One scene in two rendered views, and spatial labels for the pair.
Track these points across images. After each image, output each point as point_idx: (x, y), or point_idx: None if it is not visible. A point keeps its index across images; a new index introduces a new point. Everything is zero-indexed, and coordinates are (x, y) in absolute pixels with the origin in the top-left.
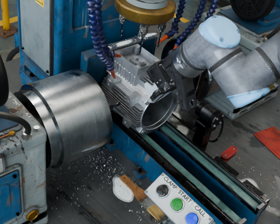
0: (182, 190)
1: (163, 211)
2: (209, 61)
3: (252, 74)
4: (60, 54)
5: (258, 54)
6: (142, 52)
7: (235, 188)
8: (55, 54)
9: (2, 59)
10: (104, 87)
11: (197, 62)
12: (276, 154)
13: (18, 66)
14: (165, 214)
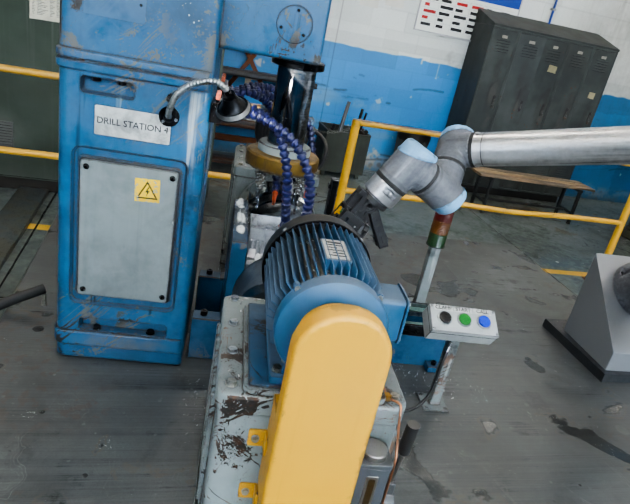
0: (457, 307)
1: (460, 332)
2: (424, 180)
3: (456, 178)
4: (192, 258)
5: (449, 160)
6: (260, 221)
7: (414, 309)
8: (183, 264)
9: (355, 237)
10: None
11: (408, 187)
12: None
13: (15, 340)
14: (460, 335)
